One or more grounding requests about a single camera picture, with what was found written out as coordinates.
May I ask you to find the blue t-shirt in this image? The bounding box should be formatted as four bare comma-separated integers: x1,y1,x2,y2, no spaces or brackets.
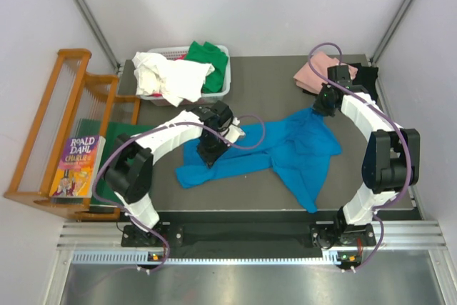
176,108,342,213

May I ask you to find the white t-shirt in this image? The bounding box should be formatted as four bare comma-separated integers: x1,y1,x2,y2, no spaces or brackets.
132,52,215,106

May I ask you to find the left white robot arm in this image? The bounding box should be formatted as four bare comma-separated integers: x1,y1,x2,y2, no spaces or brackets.
103,101,245,246

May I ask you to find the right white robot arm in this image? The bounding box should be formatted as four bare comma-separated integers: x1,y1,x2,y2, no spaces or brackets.
313,65,421,245

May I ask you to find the pink folded t-shirt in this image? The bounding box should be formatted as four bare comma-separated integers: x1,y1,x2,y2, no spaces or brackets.
293,52,340,95

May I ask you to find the black folded t-shirt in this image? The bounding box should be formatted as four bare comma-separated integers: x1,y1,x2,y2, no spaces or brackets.
301,62,380,104

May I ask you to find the green t-shirt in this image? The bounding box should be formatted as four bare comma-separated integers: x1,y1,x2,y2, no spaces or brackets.
185,40,229,94

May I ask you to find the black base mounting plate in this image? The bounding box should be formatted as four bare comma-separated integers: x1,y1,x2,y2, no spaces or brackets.
120,221,376,249

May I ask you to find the white plastic laundry basket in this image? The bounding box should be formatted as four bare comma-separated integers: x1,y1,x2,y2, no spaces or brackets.
138,45,231,106

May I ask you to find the Roald Dahl book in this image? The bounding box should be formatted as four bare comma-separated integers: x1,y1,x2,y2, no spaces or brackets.
49,135,106,198

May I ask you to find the wooden book rack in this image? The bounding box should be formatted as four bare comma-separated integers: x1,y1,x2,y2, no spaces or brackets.
4,49,141,221

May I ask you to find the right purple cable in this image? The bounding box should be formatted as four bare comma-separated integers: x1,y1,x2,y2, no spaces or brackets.
308,41,415,274

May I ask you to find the purple cable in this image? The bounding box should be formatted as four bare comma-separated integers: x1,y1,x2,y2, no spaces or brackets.
91,114,266,277
308,41,415,274

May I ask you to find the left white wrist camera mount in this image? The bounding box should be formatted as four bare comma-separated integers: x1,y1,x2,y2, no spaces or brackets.
221,116,246,143

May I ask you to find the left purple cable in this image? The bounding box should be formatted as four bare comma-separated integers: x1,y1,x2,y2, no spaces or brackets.
91,114,266,277

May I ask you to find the white slotted cable duct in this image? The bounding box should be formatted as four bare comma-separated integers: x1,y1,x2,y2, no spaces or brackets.
71,250,361,266

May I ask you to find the right aluminium frame post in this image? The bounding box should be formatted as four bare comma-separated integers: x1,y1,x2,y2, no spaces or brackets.
368,0,415,65

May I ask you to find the aluminium frame post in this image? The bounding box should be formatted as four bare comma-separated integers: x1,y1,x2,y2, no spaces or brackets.
73,0,121,71
368,0,415,65

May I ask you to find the left aluminium frame post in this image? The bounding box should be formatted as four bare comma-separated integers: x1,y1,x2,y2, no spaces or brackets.
73,0,121,71

